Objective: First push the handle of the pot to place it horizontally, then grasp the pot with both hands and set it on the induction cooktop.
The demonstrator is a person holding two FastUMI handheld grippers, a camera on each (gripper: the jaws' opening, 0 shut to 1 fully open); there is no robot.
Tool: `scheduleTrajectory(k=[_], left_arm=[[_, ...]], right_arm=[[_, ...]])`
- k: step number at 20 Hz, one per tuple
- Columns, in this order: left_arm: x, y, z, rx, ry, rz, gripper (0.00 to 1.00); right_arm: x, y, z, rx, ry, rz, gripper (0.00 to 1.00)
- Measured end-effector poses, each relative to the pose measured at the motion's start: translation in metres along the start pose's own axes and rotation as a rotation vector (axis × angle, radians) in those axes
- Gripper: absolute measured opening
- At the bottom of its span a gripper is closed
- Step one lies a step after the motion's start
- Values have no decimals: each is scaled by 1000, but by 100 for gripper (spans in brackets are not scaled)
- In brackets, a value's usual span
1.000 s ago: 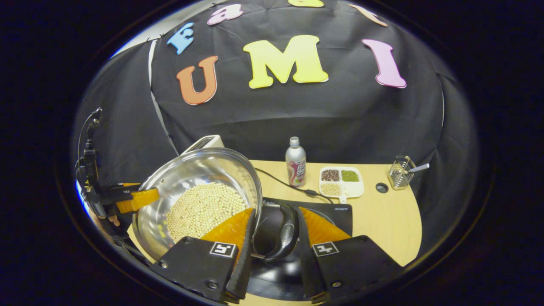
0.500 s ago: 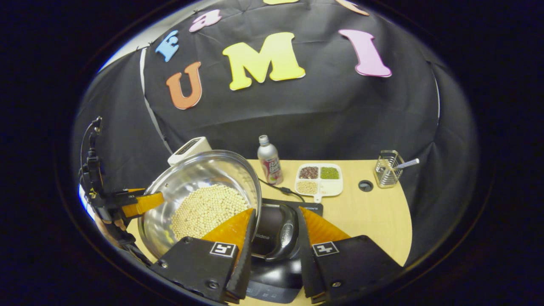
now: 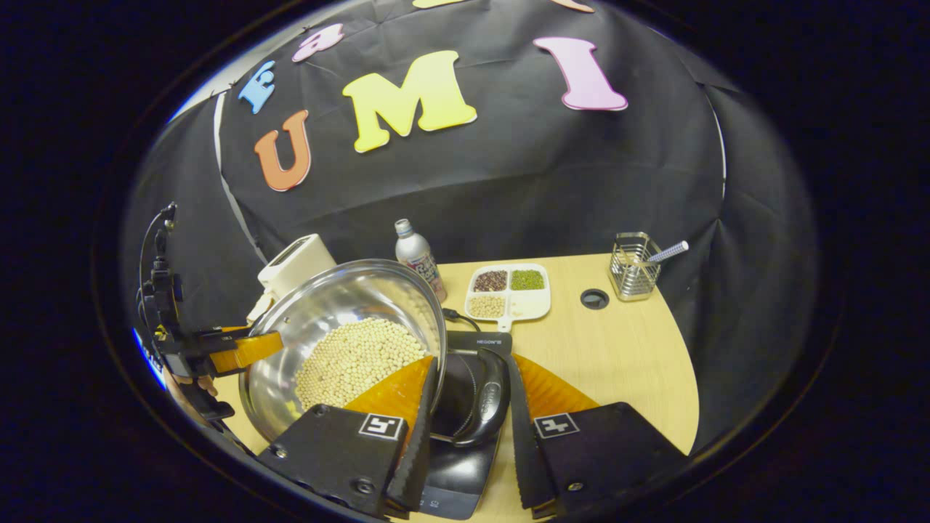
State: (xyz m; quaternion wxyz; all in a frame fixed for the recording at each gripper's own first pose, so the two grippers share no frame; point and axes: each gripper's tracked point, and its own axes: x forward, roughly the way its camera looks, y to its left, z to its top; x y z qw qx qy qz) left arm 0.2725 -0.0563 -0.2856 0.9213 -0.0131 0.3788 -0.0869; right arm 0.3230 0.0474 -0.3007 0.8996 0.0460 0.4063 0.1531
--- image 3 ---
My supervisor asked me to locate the striped straw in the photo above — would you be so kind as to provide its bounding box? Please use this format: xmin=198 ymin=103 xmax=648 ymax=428
xmin=643 ymin=240 xmax=690 ymax=266

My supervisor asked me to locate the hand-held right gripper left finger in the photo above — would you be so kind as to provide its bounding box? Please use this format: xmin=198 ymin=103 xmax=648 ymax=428
xmin=258 ymin=356 xmax=441 ymax=519

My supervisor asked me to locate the silver bottle with pink label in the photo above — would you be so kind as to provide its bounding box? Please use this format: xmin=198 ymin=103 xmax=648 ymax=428
xmin=395 ymin=219 xmax=448 ymax=303

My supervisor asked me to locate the pile of soybeans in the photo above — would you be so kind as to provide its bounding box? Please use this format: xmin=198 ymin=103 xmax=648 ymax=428
xmin=294 ymin=317 xmax=429 ymax=410

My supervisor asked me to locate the black backdrop cloth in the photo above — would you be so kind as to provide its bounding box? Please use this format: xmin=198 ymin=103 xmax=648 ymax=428
xmin=120 ymin=0 xmax=822 ymax=451

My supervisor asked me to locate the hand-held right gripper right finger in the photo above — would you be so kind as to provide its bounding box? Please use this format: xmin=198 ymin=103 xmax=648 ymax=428
xmin=507 ymin=353 xmax=688 ymax=519

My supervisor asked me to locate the white toaster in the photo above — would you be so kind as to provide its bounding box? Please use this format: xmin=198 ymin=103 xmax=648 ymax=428
xmin=247 ymin=234 xmax=338 ymax=325

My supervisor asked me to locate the black cable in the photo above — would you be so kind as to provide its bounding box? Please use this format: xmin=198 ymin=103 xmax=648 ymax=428
xmin=138 ymin=202 xmax=179 ymax=291

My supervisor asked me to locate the white divided tray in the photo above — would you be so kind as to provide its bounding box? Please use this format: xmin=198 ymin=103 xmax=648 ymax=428
xmin=465 ymin=263 xmax=551 ymax=333

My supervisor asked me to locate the black induction cooktop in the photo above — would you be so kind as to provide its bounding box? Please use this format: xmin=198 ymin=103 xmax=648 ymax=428
xmin=418 ymin=331 xmax=514 ymax=521

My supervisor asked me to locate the metal wire utensil holder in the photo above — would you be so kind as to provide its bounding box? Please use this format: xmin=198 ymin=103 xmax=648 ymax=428
xmin=609 ymin=232 xmax=662 ymax=302

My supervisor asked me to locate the stainless steel pot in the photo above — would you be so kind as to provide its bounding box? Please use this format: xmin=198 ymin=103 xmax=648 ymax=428
xmin=240 ymin=259 xmax=512 ymax=448

